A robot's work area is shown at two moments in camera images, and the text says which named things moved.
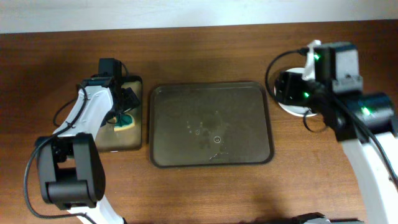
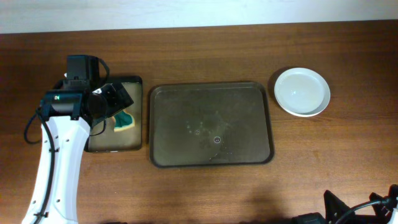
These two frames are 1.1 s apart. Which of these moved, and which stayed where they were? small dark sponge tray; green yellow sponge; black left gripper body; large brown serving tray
Moved: black left gripper body
Stayed: small dark sponge tray; green yellow sponge; large brown serving tray
